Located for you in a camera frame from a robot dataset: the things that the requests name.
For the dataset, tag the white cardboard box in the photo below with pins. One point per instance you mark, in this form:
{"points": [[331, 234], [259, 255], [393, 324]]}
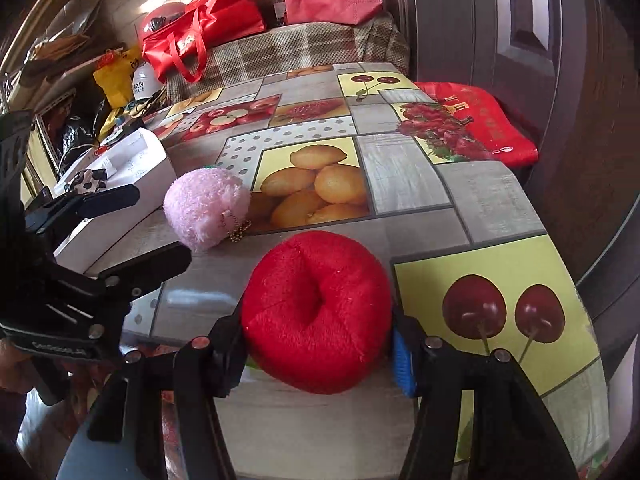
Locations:
{"points": [[130, 175]]}

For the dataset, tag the pink plush ball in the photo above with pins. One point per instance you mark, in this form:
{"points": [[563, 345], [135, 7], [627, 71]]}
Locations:
{"points": [[205, 207]]}

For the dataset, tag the fruit print tablecloth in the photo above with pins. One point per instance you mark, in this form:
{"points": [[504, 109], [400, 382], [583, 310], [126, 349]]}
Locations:
{"points": [[415, 195]]}

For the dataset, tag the red plush apple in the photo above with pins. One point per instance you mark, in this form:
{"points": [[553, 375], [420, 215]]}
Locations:
{"points": [[320, 310]]}

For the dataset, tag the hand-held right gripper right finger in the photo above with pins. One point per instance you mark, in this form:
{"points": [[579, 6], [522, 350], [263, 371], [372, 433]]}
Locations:
{"points": [[402, 365]]}

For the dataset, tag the cow print cloth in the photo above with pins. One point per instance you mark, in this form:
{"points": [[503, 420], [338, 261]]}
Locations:
{"points": [[86, 180]]}

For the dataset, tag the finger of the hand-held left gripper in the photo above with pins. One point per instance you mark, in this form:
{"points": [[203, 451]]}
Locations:
{"points": [[95, 202], [150, 270]]}

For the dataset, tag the yellow plastic bag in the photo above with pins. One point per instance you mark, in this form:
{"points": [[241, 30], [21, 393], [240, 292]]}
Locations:
{"points": [[117, 77]]}

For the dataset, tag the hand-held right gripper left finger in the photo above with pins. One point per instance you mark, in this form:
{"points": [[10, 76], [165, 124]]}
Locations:
{"points": [[230, 355]]}

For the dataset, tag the person's left hand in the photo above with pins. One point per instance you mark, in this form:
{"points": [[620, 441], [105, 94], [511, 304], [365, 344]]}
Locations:
{"points": [[14, 367]]}

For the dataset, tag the white plastic container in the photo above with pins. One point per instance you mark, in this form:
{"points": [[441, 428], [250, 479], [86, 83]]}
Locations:
{"points": [[145, 82]]}

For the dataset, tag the plaid woven blanket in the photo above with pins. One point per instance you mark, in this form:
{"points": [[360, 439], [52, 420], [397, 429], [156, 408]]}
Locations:
{"points": [[300, 45]]}

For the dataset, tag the brown panelled door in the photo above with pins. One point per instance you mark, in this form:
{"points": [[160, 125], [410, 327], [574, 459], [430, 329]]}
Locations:
{"points": [[475, 20], [600, 200]]}

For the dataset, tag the black plastic bag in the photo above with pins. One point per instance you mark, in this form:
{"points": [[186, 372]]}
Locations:
{"points": [[80, 132]]}

